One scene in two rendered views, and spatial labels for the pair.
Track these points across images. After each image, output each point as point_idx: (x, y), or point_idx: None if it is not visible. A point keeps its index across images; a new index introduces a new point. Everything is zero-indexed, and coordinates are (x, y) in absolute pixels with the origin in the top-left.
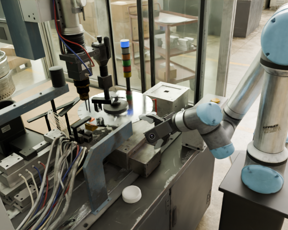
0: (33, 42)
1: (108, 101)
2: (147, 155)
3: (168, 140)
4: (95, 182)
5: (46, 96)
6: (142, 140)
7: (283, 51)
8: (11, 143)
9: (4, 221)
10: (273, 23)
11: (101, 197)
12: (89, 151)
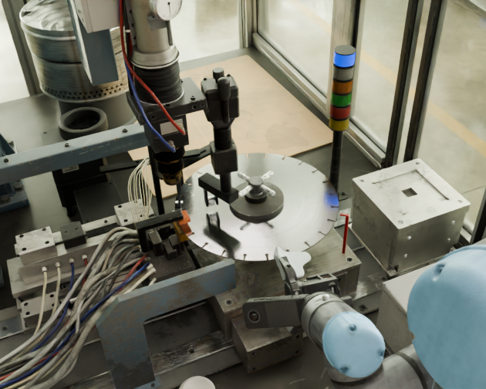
0: (92, 53)
1: (224, 196)
2: (265, 333)
3: (299, 331)
4: (121, 353)
5: (133, 140)
6: (277, 295)
7: (440, 356)
8: (75, 193)
9: None
10: (432, 279)
11: (136, 377)
12: (113, 301)
